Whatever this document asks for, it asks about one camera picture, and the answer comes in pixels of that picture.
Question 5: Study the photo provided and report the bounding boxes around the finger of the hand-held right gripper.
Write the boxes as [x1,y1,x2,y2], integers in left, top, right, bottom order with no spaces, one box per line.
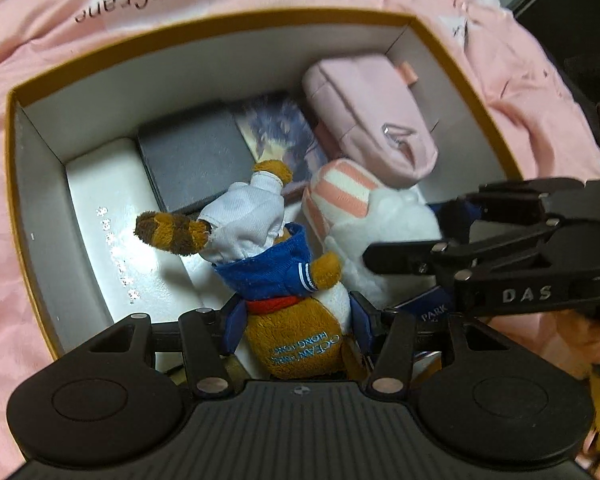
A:
[430,177,586,241]
[362,217,566,287]

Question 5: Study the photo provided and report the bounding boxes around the picture card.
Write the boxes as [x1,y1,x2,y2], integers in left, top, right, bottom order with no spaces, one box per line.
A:
[230,91,331,206]

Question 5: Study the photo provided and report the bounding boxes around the white plush toy striped ears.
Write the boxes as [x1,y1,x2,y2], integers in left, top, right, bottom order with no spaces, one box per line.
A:
[302,157,443,311]

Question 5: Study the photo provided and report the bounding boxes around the dark furniture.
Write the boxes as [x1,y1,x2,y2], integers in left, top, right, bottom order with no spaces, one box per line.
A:
[480,0,600,111]

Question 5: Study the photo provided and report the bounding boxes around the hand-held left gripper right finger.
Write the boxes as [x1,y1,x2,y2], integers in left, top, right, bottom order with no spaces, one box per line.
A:
[349,291,486,396]

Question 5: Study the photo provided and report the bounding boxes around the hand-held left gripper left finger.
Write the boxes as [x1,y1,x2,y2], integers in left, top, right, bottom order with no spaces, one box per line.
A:
[72,295,251,401]

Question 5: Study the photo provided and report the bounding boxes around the blue paper tag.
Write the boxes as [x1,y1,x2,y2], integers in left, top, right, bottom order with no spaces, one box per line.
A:
[395,287,456,333]

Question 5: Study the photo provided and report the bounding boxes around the yellow-rimmed white cardboard box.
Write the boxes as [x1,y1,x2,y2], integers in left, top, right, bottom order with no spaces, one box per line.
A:
[5,7,526,361]

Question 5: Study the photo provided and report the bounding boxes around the person's right hand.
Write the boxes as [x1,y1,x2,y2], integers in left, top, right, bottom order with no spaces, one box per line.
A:
[555,301,600,367]

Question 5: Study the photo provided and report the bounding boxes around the brown plush toy blue outfit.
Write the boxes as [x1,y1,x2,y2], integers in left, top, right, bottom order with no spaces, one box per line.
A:
[134,157,368,381]

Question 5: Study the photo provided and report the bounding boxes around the pink fabric pouch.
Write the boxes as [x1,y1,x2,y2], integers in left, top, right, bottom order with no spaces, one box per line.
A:
[301,54,440,188]

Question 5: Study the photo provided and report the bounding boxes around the dark grey flat box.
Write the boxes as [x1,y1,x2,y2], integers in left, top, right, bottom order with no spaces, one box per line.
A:
[137,105,253,216]

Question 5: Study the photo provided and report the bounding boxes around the white glossy case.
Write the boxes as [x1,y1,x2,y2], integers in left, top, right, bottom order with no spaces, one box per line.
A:
[65,137,206,326]

